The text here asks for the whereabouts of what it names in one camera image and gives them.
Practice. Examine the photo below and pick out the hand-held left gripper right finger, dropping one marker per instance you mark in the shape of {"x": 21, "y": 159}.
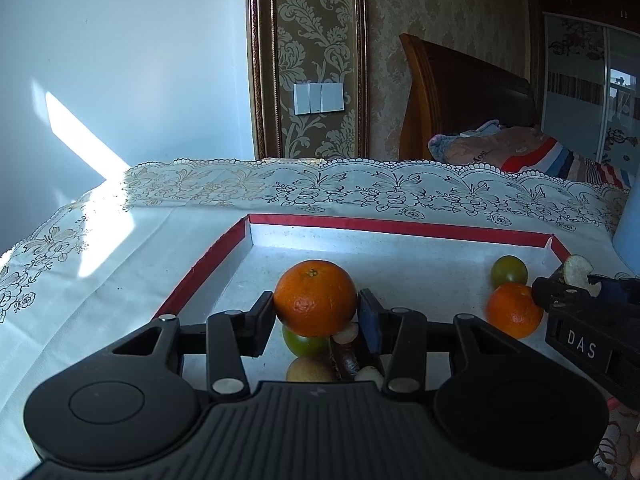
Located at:
{"x": 369, "y": 322}

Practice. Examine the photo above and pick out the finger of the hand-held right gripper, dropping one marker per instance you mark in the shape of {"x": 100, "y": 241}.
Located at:
{"x": 620, "y": 291}
{"x": 552, "y": 292}

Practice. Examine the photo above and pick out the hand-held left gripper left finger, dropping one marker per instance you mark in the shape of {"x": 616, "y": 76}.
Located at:
{"x": 260, "y": 325}

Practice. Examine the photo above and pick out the small dark sugarcane piece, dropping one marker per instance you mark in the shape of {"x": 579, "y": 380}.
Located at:
{"x": 575, "y": 270}

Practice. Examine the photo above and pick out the large dark sugarcane piece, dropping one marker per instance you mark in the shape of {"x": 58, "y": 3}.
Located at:
{"x": 346, "y": 355}

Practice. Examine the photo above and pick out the small orange mandarin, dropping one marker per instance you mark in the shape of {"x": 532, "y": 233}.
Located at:
{"x": 514, "y": 310}

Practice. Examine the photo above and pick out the large green tomato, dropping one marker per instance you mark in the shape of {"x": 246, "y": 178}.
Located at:
{"x": 302, "y": 345}

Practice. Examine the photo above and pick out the small green lime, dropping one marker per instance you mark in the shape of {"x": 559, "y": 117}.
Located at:
{"x": 508, "y": 271}

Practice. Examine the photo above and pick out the large orange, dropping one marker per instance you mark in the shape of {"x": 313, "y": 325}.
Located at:
{"x": 316, "y": 297}

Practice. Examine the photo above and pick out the tan round potato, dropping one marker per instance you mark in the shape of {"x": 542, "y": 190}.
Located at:
{"x": 310, "y": 371}

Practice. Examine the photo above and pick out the red shallow cardboard box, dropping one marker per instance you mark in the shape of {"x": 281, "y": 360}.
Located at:
{"x": 425, "y": 270}

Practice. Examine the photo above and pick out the pale blue kettle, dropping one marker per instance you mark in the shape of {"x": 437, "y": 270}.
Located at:
{"x": 629, "y": 240}

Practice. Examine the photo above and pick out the striped bedding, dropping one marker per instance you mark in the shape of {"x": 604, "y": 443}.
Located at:
{"x": 515, "y": 152}

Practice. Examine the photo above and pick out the wooden bed headboard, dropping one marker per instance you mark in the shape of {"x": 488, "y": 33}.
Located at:
{"x": 465, "y": 95}

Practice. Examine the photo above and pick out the wardrobe with sliding doors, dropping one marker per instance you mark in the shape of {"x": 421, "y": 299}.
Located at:
{"x": 585, "y": 70}

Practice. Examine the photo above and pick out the gold framed wallpaper panel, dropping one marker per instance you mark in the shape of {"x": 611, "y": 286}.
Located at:
{"x": 310, "y": 25}

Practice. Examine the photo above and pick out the white wall switch panel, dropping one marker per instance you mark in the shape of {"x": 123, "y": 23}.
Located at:
{"x": 318, "y": 97}

